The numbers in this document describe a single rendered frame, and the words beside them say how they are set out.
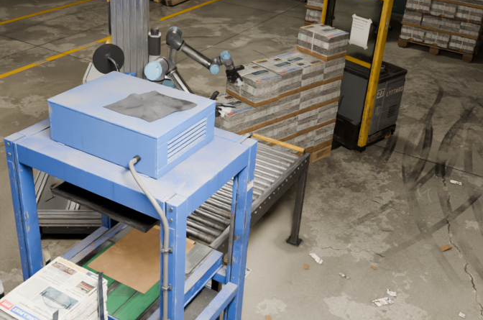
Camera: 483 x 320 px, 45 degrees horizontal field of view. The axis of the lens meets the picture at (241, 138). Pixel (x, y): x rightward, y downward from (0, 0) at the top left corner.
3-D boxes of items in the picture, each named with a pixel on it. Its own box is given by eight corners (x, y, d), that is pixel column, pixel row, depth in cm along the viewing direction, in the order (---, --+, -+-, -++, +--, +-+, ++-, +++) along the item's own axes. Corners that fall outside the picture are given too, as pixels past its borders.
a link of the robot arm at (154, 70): (168, 130, 416) (169, 58, 390) (158, 139, 403) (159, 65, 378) (153, 126, 419) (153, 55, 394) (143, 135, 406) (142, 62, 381)
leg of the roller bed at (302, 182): (292, 238, 464) (302, 165, 433) (298, 240, 462) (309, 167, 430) (289, 241, 460) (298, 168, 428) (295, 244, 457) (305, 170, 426)
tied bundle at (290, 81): (248, 85, 524) (250, 62, 513) (270, 79, 542) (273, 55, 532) (277, 100, 500) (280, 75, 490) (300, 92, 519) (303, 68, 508)
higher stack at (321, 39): (284, 147, 599) (297, 26, 540) (303, 139, 618) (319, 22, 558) (311, 162, 575) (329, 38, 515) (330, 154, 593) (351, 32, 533)
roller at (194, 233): (152, 216, 350) (152, 209, 348) (219, 244, 332) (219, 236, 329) (147, 220, 347) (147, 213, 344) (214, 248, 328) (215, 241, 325)
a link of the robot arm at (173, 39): (169, 32, 436) (223, 67, 449) (170, 28, 445) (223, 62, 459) (161, 44, 440) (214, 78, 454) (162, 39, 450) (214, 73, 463)
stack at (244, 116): (195, 182, 528) (198, 99, 489) (284, 147, 600) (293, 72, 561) (223, 201, 503) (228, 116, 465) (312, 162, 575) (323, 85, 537)
